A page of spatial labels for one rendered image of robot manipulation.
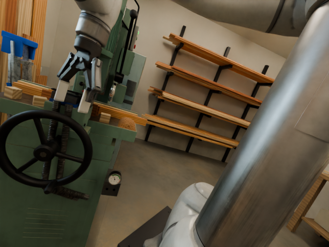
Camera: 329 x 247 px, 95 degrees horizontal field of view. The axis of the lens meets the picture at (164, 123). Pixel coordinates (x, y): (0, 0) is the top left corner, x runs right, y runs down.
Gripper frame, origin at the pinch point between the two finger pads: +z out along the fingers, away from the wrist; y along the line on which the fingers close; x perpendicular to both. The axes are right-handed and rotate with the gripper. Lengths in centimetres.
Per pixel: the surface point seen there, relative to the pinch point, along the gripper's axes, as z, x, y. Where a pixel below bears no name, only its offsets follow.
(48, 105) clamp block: 4.4, -0.6, 13.4
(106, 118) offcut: 4.3, -22.5, 6.7
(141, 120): 1.3, -45.0, 3.4
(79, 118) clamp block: 6.2, -8.4, 5.7
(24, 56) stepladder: -13, -28, 127
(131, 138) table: 10.3, -31.8, -3.8
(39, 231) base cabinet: 72, -18, 22
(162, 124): 13, -226, 80
